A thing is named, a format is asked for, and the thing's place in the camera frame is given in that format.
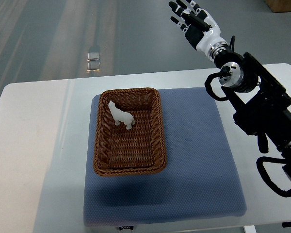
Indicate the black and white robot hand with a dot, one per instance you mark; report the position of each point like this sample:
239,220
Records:
199,27

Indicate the white bear figurine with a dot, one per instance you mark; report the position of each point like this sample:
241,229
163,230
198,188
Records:
121,116

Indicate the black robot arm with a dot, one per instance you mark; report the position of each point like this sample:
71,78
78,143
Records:
259,99

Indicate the brown wicker basket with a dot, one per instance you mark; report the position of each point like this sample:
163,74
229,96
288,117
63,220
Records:
139,150

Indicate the wooden box corner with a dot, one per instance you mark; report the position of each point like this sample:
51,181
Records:
279,6

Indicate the metal floor socket plate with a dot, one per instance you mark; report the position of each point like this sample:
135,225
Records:
92,56

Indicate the blue fabric cushion mat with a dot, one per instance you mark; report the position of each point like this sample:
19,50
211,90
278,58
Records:
199,181

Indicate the black label tag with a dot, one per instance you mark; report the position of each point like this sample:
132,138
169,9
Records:
126,228

